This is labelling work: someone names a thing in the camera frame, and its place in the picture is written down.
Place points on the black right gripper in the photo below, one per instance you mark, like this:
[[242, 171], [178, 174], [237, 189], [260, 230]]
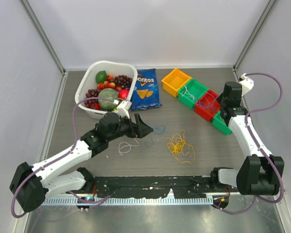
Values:
[[220, 97]]

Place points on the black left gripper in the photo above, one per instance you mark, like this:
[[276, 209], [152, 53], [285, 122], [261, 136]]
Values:
[[138, 129]]

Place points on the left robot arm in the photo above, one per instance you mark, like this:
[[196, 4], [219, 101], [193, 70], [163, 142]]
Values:
[[32, 184]]

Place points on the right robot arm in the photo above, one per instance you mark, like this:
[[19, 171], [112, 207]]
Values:
[[261, 171]]

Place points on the green plastic bin far right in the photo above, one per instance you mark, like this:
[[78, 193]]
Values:
[[220, 124]]

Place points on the red plastic bin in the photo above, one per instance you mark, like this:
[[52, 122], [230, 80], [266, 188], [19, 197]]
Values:
[[207, 106]]

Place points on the blue Doritos chip bag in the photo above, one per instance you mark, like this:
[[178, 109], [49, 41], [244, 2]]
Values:
[[146, 91]]

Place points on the small watermelon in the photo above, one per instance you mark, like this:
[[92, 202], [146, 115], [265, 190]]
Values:
[[106, 98]]

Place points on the green plastic bin near yellow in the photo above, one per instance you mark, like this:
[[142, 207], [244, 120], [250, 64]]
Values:
[[191, 92]]

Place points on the upper purple grape bunch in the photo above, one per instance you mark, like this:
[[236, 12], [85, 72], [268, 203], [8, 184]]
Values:
[[122, 82]]

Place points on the purple grape bunch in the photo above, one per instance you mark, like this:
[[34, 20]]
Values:
[[122, 82], [92, 104]]

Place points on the peaches in basket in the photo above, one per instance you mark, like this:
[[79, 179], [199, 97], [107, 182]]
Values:
[[109, 83]]

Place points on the lower purple grape bunch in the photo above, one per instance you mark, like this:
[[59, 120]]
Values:
[[92, 104]]

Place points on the green lime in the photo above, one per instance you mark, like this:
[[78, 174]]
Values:
[[101, 76]]

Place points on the white fruit basket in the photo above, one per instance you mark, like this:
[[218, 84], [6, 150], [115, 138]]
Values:
[[114, 68]]

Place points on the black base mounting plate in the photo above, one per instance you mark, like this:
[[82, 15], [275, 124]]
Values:
[[155, 187]]

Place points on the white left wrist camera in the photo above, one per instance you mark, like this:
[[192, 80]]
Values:
[[123, 108]]

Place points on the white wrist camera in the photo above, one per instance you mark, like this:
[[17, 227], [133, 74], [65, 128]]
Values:
[[246, 83], [123, 108]]

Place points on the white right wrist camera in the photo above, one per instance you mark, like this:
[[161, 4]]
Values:
[[246, 83]]

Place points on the white slotted cable duct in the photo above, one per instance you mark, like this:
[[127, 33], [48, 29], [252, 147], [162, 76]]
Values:
[[67, 200]]

